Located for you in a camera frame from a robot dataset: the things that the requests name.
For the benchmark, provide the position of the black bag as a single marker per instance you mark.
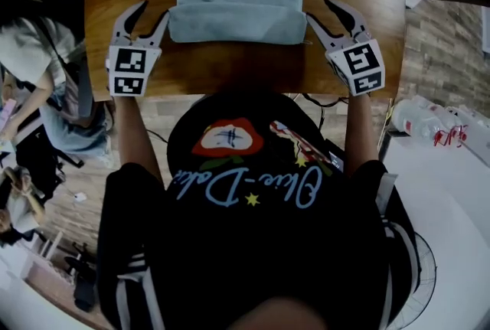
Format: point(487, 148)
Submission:
point(84, 294)

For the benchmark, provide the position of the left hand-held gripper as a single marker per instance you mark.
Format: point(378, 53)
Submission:
point(130, 68)

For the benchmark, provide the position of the person's left forearm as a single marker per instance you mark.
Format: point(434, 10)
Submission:
point(134, 133)

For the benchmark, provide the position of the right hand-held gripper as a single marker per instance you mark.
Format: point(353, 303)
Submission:
point(360, 64)

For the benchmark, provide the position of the person's face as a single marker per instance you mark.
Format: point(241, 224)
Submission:
point(281, 317)

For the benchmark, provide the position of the person's black printed t-shirt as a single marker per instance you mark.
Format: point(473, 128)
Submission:
point(268, 244)

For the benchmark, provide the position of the small white charger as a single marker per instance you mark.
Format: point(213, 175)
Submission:
point(81, 197)

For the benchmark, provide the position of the floor fan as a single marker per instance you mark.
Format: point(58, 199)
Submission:
point(425, 275)

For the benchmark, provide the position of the black device with screen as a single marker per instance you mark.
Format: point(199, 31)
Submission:
point(337, 160)

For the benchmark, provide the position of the person's right forearm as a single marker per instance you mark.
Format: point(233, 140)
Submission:
point(360, 133)

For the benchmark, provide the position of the yellow black striped strip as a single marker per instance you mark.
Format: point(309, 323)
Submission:
point(384, 129)

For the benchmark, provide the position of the pack of clear water bottles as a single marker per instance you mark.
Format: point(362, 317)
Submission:
point(417, 121)

